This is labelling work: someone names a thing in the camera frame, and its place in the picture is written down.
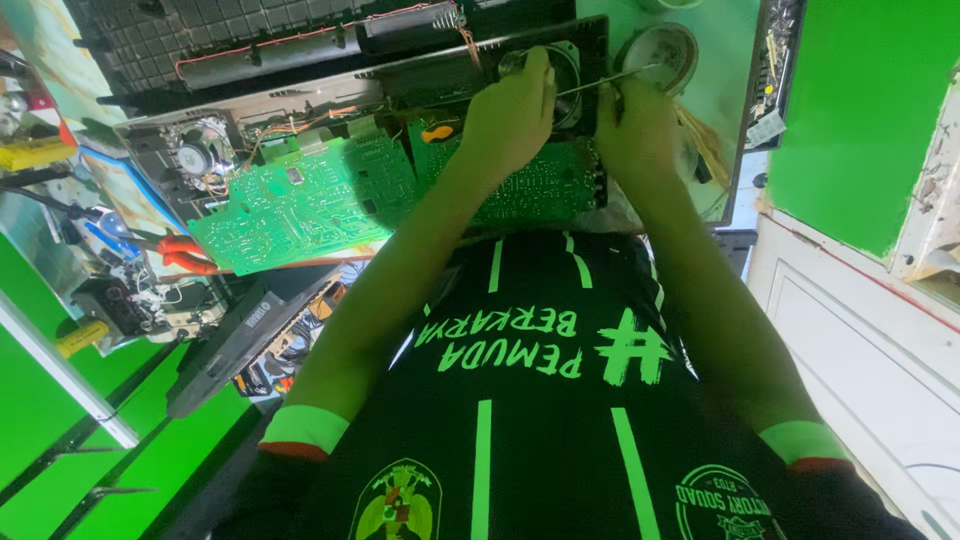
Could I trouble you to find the person's right hand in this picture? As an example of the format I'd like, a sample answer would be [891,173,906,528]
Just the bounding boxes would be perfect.
[595,75,684,183]

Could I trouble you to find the person's left hand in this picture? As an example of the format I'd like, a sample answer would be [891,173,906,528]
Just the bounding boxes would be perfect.
[459,46,558,183]

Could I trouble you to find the thin metal rod tool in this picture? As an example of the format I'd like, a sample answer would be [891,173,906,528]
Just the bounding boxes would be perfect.
[555,63,663,100]

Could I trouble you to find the black round speaker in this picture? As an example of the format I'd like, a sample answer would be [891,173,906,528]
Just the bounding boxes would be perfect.
[543,41,585,132]

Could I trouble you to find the small green circuit board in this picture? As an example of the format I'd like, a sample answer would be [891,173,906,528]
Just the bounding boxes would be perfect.
[407,118,610,228]

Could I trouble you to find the narrow circuit board strip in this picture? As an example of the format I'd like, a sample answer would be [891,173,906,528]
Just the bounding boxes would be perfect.
[741,0,808,153]

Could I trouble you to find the metal coil spring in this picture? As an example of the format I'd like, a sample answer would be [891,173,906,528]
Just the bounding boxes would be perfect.
[432,3,469,33]

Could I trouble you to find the black keyboard chassis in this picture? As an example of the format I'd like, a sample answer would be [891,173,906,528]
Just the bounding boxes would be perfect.
[112,15,612,226]

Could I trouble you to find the black shirt with green print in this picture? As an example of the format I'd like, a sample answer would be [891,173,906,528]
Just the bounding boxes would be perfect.
[213,229,927,540]

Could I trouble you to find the large green circuit board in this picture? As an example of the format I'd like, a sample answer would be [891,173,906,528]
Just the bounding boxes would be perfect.
[186,129,421,278]

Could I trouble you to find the white panelled door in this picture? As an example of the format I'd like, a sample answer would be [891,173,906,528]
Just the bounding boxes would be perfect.
[746,213,960,540]

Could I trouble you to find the black ribbed casing panel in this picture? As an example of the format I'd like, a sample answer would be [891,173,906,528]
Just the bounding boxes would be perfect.
[63,0,579,115]

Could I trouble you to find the small silver cone speaker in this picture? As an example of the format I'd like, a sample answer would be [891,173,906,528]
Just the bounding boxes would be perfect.
[169,117,237,181]

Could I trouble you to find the black electronic keyboard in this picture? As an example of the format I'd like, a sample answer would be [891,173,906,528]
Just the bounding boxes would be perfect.
[165,264,348,420]

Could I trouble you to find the blue rimmed tray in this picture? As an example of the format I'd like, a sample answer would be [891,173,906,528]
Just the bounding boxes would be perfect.
[78,145,192,240]

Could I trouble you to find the cluttered workbench heap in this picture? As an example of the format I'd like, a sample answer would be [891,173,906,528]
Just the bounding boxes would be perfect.
[0,45,226,354]

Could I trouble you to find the yellow flat bar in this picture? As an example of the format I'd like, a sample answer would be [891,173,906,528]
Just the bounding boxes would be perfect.
[0,139,79,173]

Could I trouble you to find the red wire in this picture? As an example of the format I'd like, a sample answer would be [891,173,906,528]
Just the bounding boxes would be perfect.
[174,1,436,82]

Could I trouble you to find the red handled pliers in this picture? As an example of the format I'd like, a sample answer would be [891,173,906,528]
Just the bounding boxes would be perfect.
[153,234,221,277]

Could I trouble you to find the yellow tool handle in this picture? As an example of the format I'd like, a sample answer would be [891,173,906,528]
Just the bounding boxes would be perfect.
[54,321,111,360]

